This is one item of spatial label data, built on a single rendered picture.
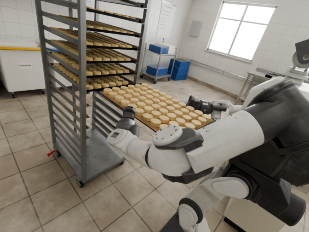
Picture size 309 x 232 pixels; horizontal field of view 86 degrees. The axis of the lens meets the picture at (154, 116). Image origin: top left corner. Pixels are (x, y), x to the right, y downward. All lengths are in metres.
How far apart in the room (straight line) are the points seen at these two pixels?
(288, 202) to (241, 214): 0.94
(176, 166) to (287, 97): 0.28
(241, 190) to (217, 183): 0.09
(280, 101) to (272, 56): 4.81
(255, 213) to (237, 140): 1.31
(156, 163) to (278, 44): 5.00
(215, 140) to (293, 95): 0.19
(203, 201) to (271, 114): 0.65
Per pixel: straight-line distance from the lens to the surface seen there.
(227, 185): 0.80
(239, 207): 1.68
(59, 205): 1.70
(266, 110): 0.43
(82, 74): 1.08
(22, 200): 1.81
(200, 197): 0.96
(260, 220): 1.70
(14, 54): 3.11
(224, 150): 0.38
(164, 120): 0.80
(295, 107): 0.45
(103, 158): 1.79
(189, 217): 1.02
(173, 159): 0.40
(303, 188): 1.43
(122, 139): 0.54
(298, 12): 5.31
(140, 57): 1.32
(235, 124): 0.40
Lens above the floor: 1.41
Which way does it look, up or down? 28 degrees down
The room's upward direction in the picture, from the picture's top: 13 degrees clockwise
